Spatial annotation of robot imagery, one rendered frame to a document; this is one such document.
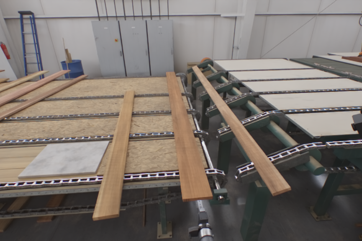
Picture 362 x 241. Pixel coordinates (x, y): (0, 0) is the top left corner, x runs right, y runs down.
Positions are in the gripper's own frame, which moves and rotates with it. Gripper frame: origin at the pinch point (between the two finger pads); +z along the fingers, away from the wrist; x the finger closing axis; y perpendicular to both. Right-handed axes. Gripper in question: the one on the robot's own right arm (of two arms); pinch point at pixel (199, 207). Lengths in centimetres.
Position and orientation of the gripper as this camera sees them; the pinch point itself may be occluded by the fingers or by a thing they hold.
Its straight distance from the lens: 133.9
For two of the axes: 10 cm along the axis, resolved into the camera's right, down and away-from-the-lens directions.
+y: 10.0, -0.6, 0.8
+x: -0.1, -8.9, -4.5
